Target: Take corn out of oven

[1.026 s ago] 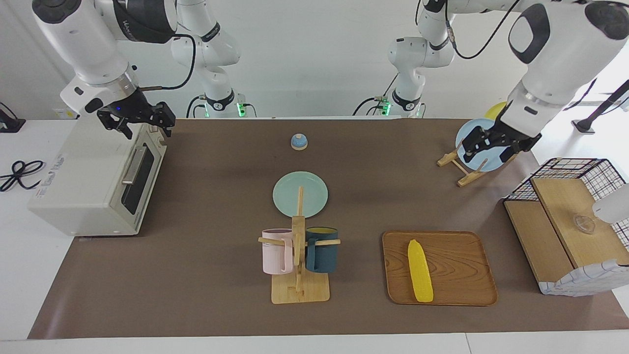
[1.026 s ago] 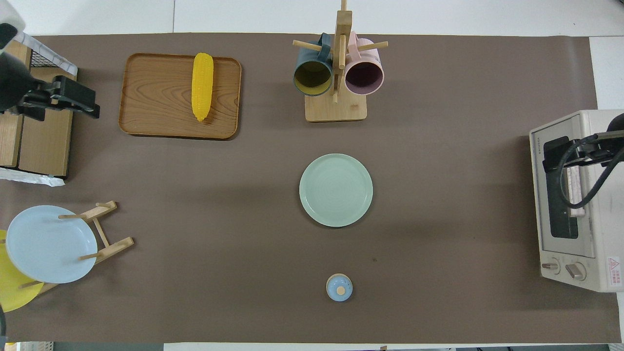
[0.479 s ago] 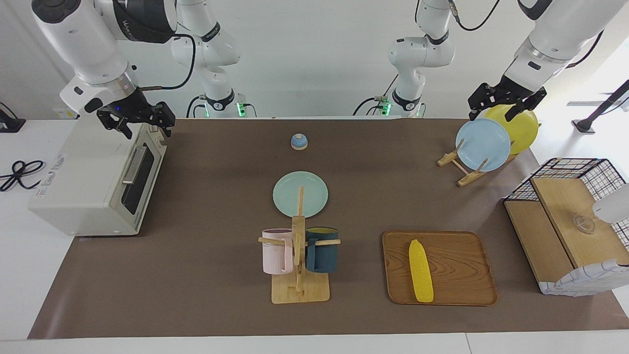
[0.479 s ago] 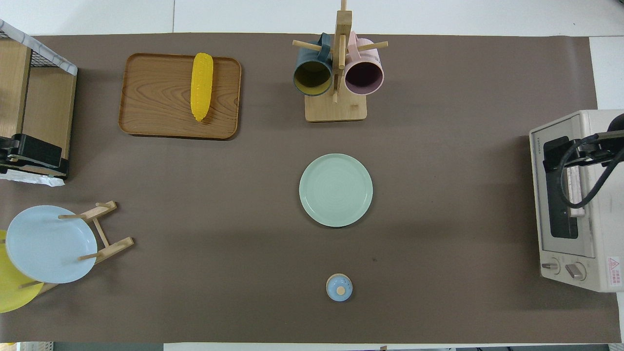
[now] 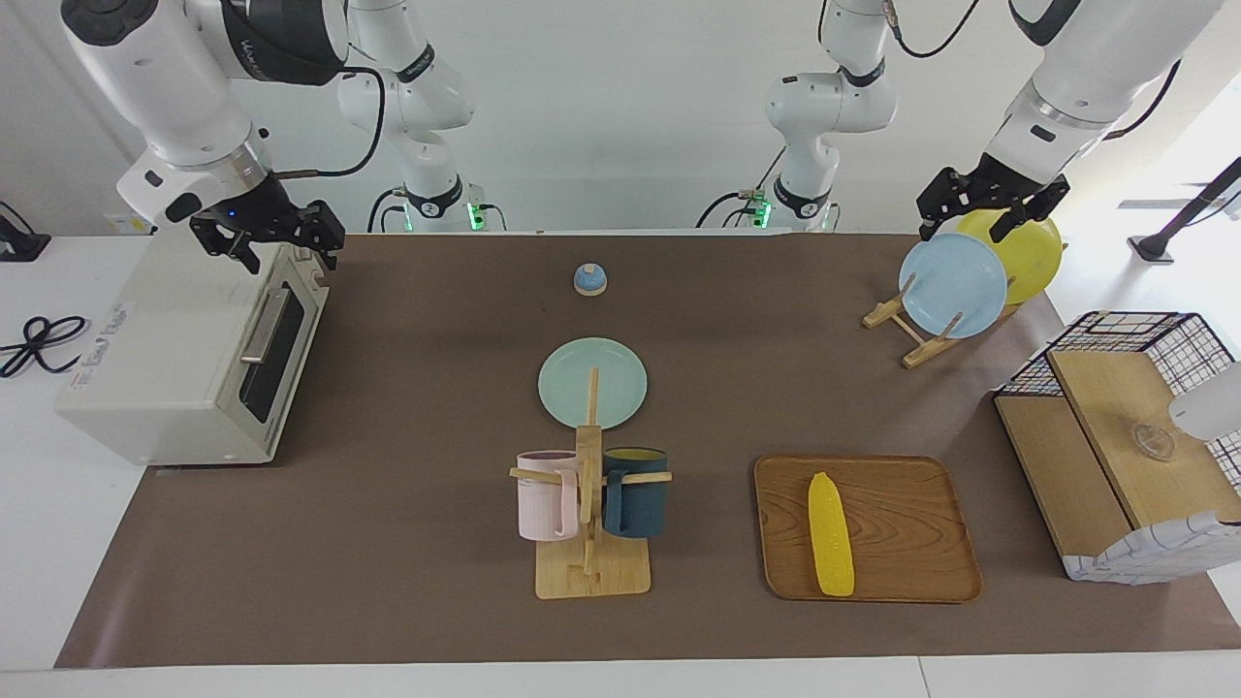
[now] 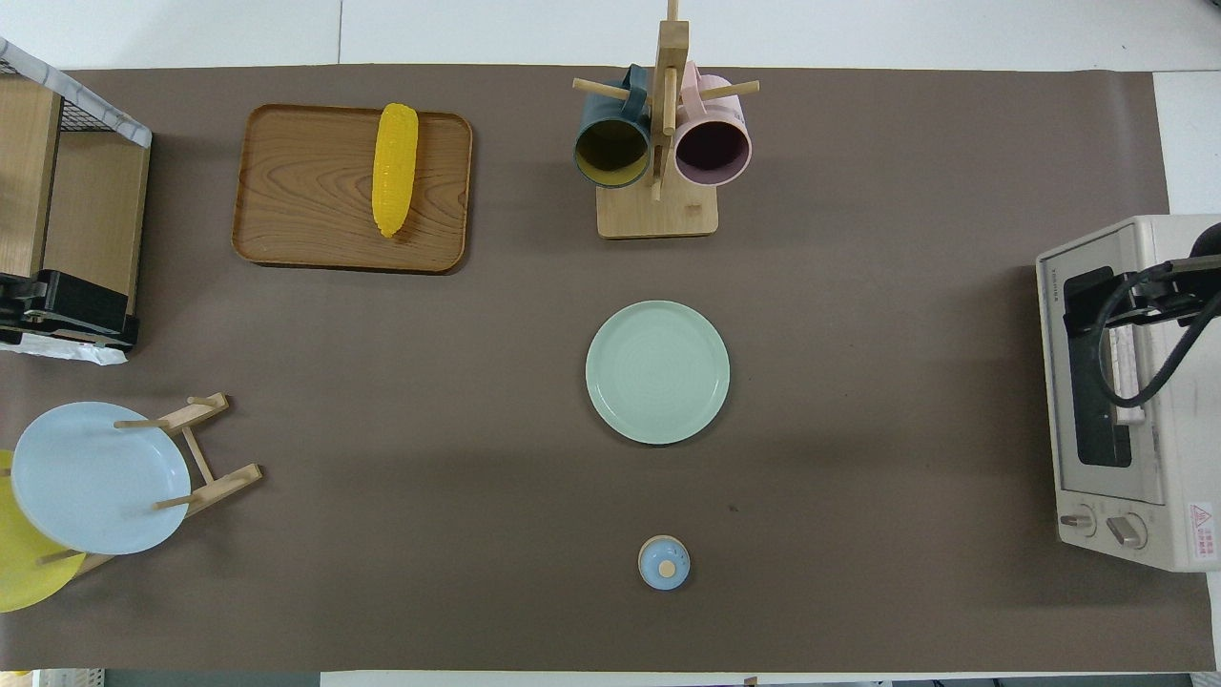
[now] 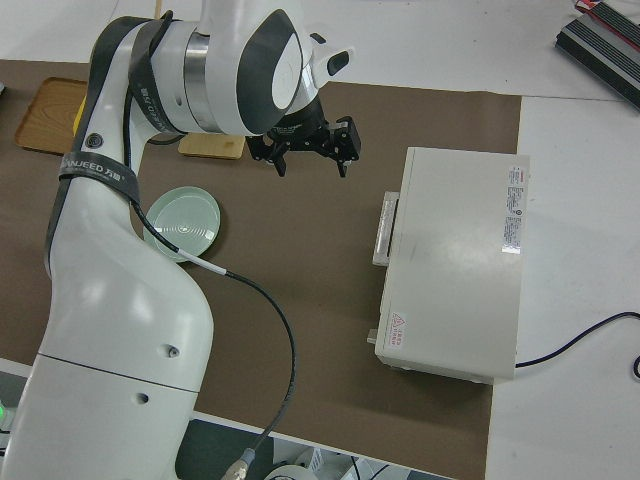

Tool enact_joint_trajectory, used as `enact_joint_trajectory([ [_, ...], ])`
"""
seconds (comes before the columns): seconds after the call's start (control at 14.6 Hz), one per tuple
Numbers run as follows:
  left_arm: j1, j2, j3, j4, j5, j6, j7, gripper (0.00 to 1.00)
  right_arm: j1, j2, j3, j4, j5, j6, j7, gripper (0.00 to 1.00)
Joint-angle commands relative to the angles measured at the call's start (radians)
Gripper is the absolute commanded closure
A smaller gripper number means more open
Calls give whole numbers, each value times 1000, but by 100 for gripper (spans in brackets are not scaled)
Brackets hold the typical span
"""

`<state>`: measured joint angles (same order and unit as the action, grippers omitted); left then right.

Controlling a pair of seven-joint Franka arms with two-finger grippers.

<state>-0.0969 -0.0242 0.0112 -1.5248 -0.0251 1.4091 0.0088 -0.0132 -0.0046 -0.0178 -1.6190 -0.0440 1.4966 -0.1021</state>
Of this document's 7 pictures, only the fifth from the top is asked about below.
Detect cream toaster oven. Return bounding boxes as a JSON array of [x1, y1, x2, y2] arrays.
[[55, 215, 329, 466]]

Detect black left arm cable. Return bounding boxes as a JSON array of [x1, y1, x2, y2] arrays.
[[884, 0, 1182, 143]]

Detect black wire basket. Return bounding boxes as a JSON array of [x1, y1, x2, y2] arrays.
[[994, 311, 1241, 464]]

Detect light green plate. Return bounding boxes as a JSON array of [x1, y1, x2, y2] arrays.
[[538, 337, 649, 430]]

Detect wire basket wooden shelf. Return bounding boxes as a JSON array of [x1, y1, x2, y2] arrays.
[[996, 349, 1241, 581]]

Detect brown table mat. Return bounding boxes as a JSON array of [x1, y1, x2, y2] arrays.
[[55, 233, 1241, 670]]

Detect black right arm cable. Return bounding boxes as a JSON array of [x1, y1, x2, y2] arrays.
[[270, 64, 387, 179]]

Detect black stand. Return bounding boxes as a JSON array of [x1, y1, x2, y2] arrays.
[[1129, 157, 1241, 265]]

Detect white checked cloth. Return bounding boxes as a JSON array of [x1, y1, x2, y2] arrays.
[[1064, 512, 1241, 586]]

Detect light blue plate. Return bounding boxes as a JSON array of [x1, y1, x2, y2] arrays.
[[898, 233, 1009, 339]]

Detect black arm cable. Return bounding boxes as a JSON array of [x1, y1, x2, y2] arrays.
[[884, 0, 1182, 143], [270, 64, 387, 179]]

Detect wooden mug tree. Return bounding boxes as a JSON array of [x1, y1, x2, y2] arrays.
[[510, 365, 673, 599]]

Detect pink mug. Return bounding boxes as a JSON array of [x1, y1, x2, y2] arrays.
[[516, 451, 583, 542]]

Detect toaster oven glass door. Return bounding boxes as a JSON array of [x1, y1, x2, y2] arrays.
[[225, 284, 329, 429]]

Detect yellow corn cob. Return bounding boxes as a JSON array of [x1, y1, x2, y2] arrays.
[[809, 472, 856, 598]]

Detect dark teal mug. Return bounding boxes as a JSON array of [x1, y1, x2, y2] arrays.
[[601, 447, 669, 539]]

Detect white rounded object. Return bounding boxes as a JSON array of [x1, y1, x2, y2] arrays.
[[1168, 364, 1241, 442]]

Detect yellow plate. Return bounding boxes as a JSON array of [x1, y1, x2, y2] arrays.
[[957, 206, 1065, 307]]

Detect black clamp base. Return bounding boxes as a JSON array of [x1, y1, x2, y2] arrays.
[[0, 201, 51, 263]]

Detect brown wooden tray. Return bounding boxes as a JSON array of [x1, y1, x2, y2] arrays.
[[753, 455, 984, 604]]

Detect wooden plate rack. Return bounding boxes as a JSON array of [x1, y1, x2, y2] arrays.
[[863, 274, 1029, 369]]

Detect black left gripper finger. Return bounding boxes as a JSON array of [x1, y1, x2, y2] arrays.
[[989, 174, 1071, 244], [916, 167, 972, 242]]

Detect black coiled cable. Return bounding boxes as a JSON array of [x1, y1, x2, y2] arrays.
[[0, 316, 90, 379]]

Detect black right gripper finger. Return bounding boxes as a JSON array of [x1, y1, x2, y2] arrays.
[[296, 202, 347, 272], [189, 215, 265, 276]]

